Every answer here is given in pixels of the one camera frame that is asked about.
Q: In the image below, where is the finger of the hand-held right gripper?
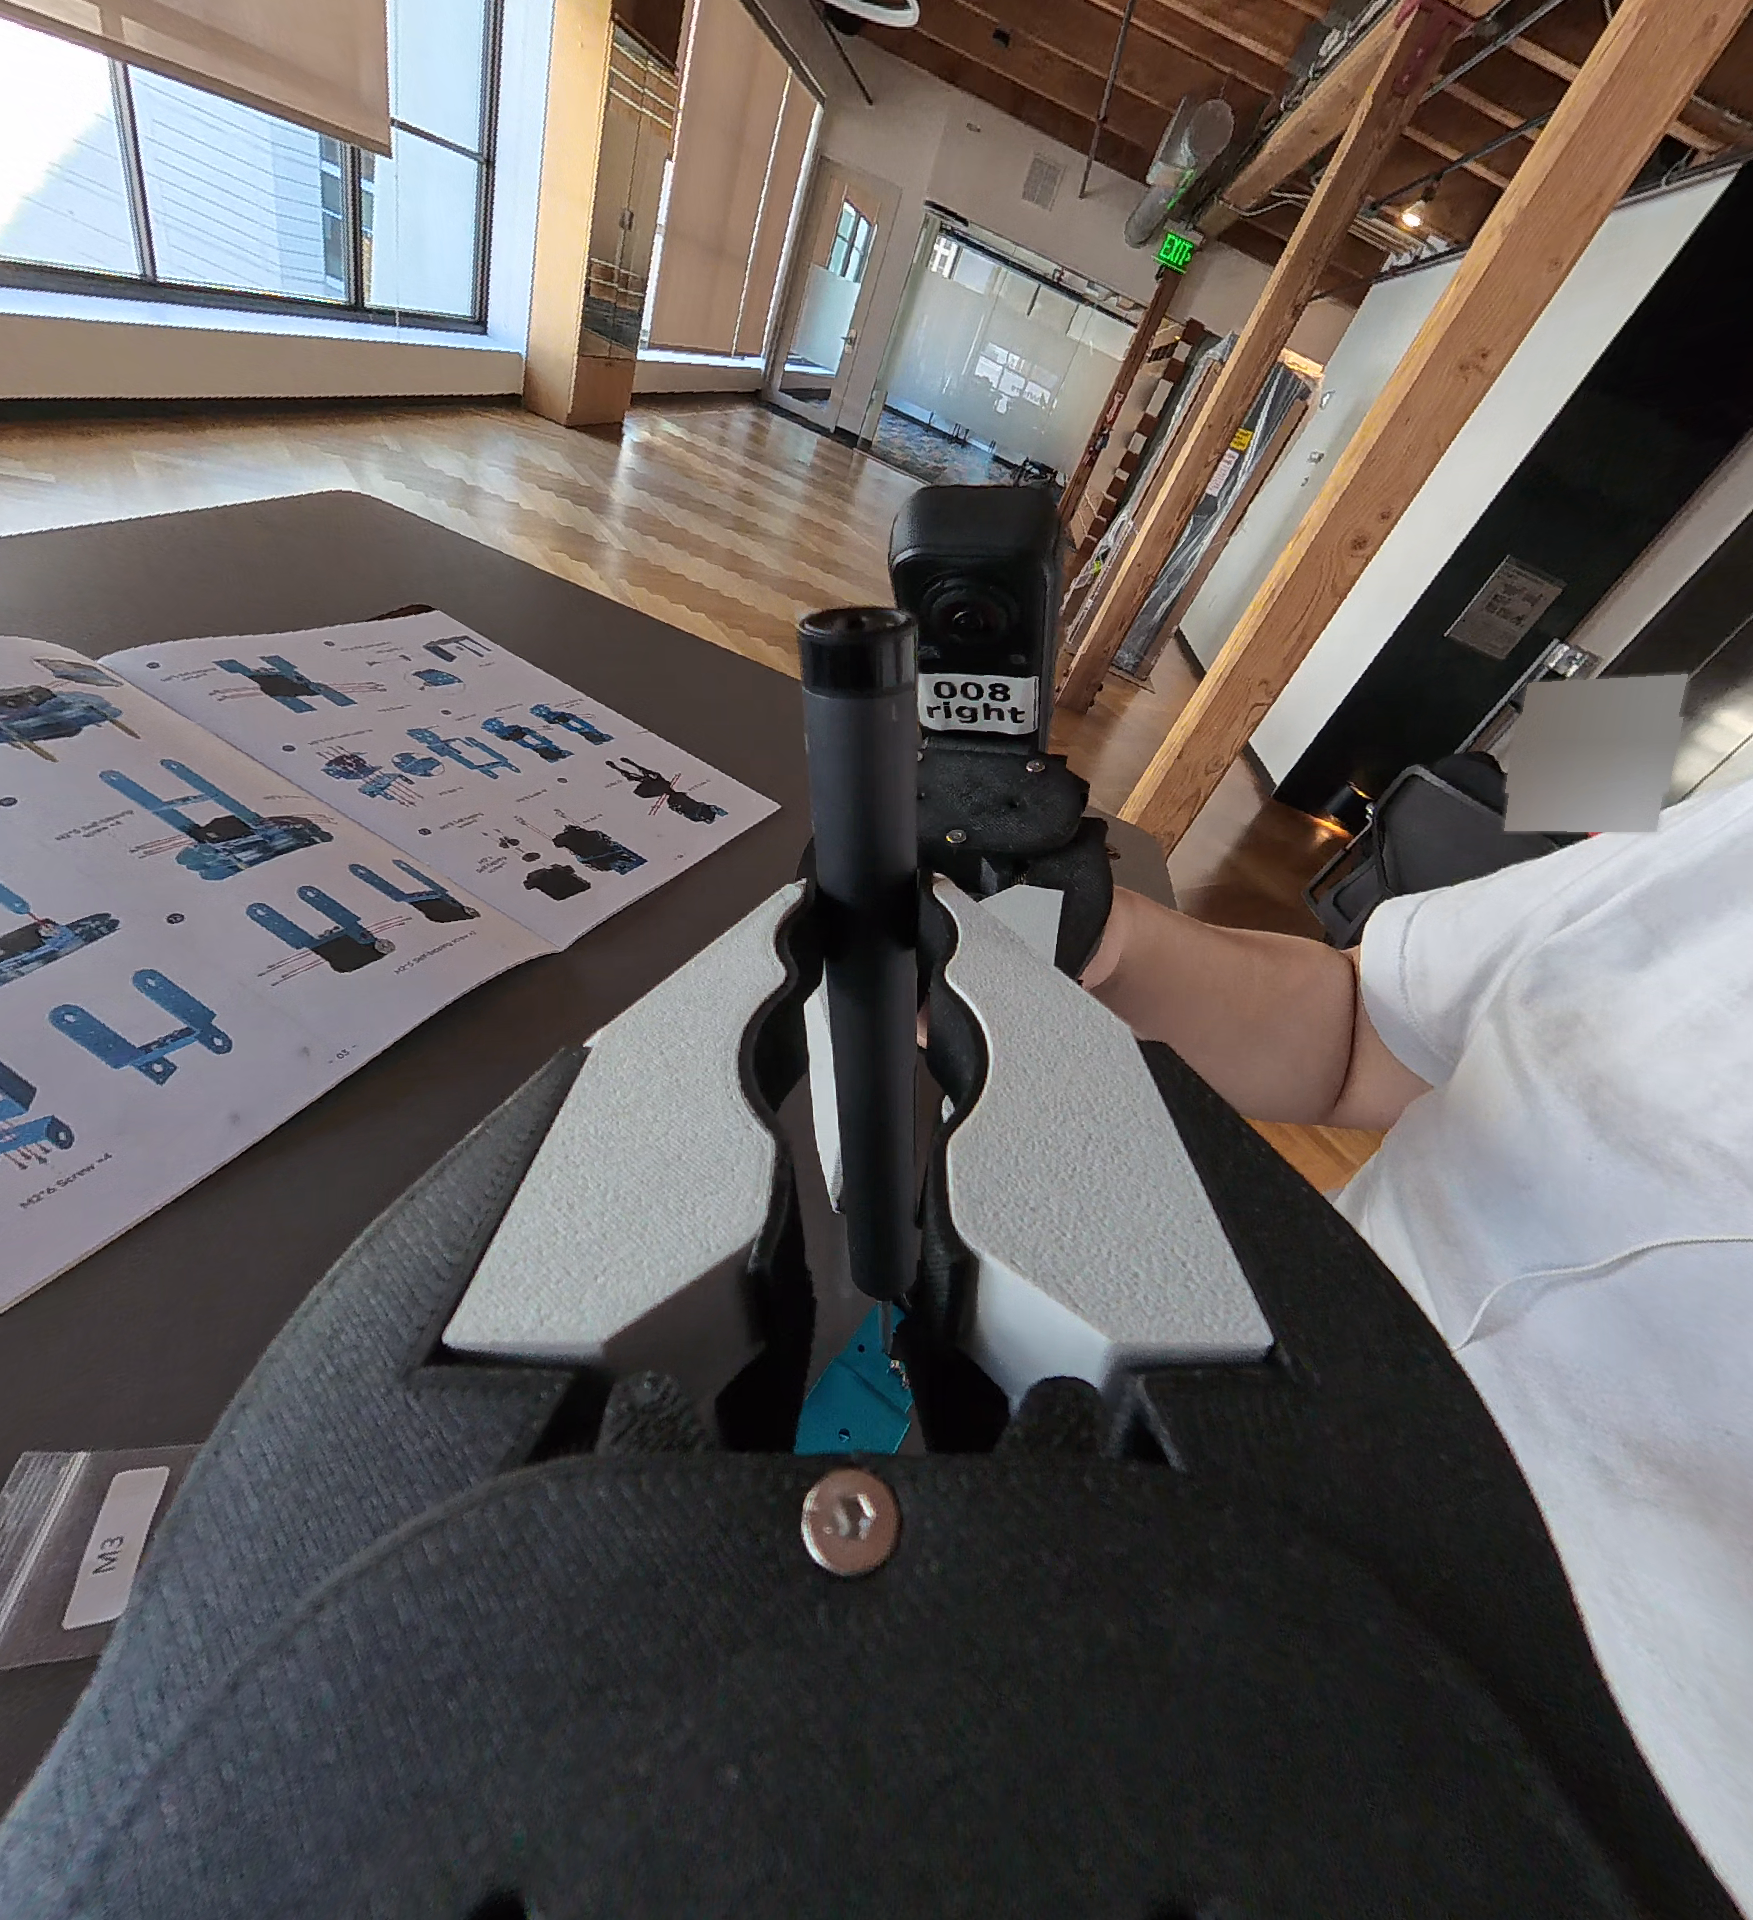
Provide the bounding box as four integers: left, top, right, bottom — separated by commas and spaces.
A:
805, 982, 841, 1205
988, 886, 1076, 976

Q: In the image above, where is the frosted glass partition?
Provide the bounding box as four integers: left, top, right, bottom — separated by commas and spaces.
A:
884, 210, 1141, 470

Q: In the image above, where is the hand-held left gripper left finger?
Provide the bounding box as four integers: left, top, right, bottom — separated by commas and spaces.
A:
442, 881, 835, 1352

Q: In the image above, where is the person's right forearm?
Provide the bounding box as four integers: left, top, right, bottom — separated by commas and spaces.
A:
1078, 887, 1369, 1130

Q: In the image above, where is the open instruction booklet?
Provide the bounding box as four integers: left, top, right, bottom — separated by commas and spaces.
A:
0, 607, 782, 1326

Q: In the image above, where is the black storage case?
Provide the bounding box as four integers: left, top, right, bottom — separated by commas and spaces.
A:
1304, 755, 1546, 950

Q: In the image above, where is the thick wooden post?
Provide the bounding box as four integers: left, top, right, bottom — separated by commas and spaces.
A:
1124, 0, 1753, 845

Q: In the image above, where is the thin wooden post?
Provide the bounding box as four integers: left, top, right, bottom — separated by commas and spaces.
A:
1054, 0, 1436, 716

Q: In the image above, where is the dark grey desk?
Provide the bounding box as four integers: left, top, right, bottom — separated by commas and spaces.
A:
0, 491, 1180, 1861

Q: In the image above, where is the beige roller blind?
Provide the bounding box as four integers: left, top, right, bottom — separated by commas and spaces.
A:
0, 0, 396, 158

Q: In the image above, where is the stack of leaning panels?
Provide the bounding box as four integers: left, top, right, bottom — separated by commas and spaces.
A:
1064, 314, 1332, 679

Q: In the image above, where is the large window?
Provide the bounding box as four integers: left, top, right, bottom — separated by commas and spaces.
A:
0, 0, 497, 324

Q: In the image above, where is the clear M3 screw bag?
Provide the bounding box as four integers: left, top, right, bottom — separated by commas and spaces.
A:
0, 1443, 205, 1681

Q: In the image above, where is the silver ceiling duct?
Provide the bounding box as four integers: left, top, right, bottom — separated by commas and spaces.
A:
1158, 95, 1238, 200

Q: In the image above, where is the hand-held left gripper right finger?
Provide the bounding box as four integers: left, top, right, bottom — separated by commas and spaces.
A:
918, 877, 1284, 1390

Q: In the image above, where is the glass door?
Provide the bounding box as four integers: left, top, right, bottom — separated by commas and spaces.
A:
774, 162, 903, 440

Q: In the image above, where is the blue metal bracket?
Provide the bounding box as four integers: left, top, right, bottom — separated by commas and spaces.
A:
793, 1297, 915, 1457

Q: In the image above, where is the person in white shirt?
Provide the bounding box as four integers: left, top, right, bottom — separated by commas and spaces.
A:
1333, 756, 1753, 1920

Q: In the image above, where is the wall notice paper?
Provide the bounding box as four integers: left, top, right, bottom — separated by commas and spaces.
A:
1447, 554, 1565, 655

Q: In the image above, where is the dark grey electric screwdriver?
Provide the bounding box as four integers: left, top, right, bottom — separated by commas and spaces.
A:
796, 603, 923, 1306

